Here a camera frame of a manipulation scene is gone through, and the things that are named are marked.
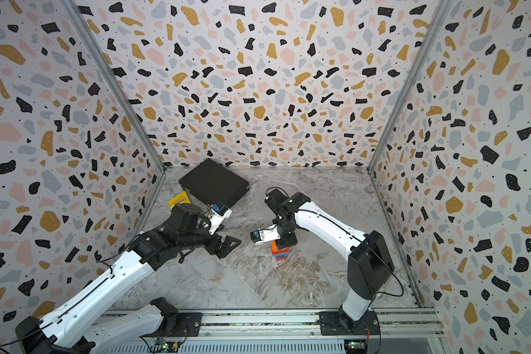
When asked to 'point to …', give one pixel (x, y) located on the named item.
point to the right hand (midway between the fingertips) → (279, 238)
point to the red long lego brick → (279, 252)
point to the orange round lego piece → (273, 245)
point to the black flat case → (214, 184)
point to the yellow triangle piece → (184, 195)
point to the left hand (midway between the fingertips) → (232, 233)
